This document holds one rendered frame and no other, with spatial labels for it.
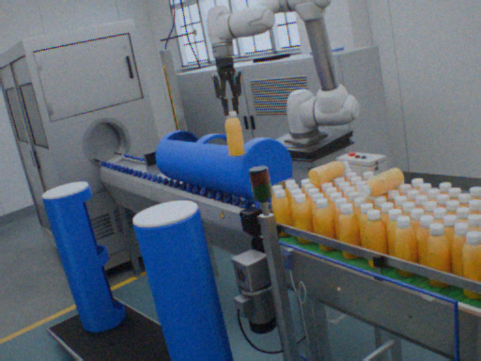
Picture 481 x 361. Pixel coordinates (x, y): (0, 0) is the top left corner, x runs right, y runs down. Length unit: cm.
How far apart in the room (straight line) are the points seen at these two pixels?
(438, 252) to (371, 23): 378
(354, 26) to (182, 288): 335
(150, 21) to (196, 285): 613
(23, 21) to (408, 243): 620
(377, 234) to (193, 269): 83
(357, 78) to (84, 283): 238
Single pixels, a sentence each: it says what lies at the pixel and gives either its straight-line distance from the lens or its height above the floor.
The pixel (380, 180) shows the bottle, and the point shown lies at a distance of 174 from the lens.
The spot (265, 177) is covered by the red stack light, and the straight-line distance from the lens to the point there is 162.
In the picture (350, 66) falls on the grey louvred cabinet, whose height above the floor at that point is 134.
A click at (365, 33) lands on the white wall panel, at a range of 501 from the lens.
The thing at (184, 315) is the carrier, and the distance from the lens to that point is 219.
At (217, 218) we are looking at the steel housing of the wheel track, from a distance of 249.
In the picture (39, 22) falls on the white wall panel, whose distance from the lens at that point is 719.
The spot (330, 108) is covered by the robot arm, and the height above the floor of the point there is 125.
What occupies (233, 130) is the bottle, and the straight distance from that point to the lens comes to 210.
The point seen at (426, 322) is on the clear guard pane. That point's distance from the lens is 148.
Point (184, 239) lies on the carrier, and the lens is 206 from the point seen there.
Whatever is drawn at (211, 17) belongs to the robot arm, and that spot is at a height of 178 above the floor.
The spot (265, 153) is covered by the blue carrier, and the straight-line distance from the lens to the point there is 222.
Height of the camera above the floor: 166
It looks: 15 degrees down
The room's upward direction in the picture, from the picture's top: 11 degrees counter-clockwise
